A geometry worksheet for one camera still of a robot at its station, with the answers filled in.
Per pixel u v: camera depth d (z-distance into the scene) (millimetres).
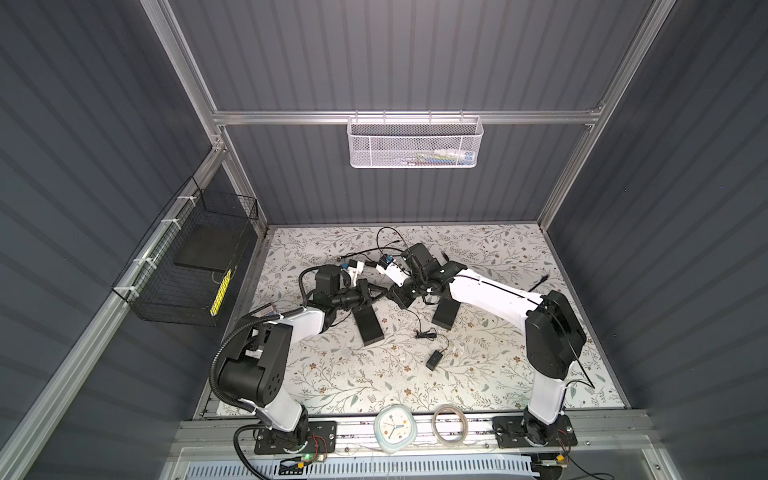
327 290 722
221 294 689
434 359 822
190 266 729
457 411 769
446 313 940
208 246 752
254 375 455
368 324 911
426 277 679
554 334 516
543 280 1045
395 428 723
